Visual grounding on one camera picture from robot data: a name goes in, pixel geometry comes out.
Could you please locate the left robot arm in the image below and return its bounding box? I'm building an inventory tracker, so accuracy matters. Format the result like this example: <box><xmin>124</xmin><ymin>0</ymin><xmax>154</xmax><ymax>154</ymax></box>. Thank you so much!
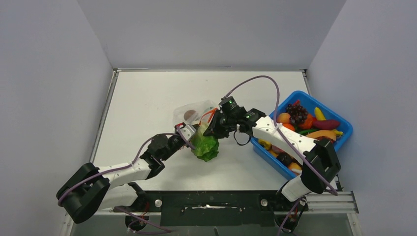
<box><xmin>56</xmin><ymin>133</ymin><xmax>186</xmax><ymax>223</ymax></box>

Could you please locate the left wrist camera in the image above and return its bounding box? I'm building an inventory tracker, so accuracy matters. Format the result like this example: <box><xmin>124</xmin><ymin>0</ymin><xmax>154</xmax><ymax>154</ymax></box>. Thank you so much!
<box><xmin>175</xmin><ymin>123</ymin><xmax>197</xmax><ymax>142</ymax></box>

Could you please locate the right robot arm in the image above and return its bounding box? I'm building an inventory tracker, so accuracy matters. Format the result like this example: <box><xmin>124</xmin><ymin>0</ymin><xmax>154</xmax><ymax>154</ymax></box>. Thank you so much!
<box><xmin>204</xmin><ymin>96</ymin><xmax>341</xmax><ymax>210</ymax></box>

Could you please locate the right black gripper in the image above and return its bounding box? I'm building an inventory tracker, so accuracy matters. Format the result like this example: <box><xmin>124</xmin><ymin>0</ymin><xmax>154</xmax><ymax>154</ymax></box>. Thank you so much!
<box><xmin>205</xmin><ymin>110</ymin><xmax>236</xmax><ymax>139</ymax></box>

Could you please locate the dark plum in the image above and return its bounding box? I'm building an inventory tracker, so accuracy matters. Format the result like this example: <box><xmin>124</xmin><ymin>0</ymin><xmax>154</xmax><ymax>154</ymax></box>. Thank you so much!
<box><xmin>276</xmin><ymin>152</ymin><xmax>293</xmax><ymax>167</ymax></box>

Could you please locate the clear zip bag orange zipper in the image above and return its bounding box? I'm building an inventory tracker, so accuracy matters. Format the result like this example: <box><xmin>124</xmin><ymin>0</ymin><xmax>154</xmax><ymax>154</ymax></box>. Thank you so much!
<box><xmin>173</xmin><ymin>100</ymin><xmax>218</xmax><ymax>126</ymax></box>

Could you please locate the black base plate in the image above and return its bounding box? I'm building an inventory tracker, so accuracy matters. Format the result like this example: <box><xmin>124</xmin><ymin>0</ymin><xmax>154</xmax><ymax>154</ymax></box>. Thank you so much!
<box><xmin>127</xmin><ymin>190</ymin><xmax>294</xmax><ymax>227</ymax></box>

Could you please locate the purple grapes bunch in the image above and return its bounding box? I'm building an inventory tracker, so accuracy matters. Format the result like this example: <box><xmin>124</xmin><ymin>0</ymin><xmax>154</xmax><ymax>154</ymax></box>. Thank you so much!
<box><xmin>286</xmin><ymin>104</ymin><xmax>309</xmax><ymax>126</ymax></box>

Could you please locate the purple sweet potato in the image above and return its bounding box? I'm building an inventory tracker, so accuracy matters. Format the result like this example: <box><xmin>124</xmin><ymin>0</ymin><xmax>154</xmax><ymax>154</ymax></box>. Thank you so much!
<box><xmin>312</xmin><ymin>119</ymin><xmax>341</xmax><ymax>130</ymax></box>

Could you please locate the yellow bell pepper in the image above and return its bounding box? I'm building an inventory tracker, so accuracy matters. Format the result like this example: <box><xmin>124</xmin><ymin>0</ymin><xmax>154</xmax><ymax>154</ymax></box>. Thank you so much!
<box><xmin>258</xmin><ymin>139</ymin><xmax>272</xmax><ymax>150</ymax></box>

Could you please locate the green lettuce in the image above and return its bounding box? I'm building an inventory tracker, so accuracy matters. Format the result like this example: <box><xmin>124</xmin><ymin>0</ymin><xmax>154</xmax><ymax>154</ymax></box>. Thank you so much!
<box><xmin>190</xmin><ymin>122</ymin><xmax>219</xmax><ymax>162</ymax></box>

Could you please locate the peach apricot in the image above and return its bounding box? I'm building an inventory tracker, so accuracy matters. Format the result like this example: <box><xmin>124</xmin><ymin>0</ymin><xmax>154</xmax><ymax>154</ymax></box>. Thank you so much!
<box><xmin>276</xmin><ymin>113</ymin><xmax>291</xmax><ymax>124</ymax></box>

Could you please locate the blue plastic bin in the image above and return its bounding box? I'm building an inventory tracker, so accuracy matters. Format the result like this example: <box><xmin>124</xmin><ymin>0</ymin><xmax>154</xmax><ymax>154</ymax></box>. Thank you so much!
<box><xmin>250</xmin><ymin>90</ymin><xmax>353</xmax><ymax>180</ymax></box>

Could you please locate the yellow banana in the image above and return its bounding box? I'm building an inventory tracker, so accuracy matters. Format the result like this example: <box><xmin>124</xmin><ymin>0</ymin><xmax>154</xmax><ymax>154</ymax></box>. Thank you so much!
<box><xmin>314</xmin><ymin>107</ymin><xmax>327</xmax><ymax>121</ymax></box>

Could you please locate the pink peach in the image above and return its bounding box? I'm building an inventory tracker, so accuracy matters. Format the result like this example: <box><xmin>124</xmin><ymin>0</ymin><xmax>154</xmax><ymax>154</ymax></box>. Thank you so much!
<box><xmin>271</xmin><ymin>145</ymin><xmax>284</xmax><ymax>154</ymax></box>

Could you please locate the brown kiwi potato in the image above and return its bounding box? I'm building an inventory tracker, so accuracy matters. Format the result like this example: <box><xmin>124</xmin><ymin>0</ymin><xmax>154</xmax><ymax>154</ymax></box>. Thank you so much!
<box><xmin>183</xmin><ymin>110</ymin><xmax>197</xmax><ymax>120</ymax></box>

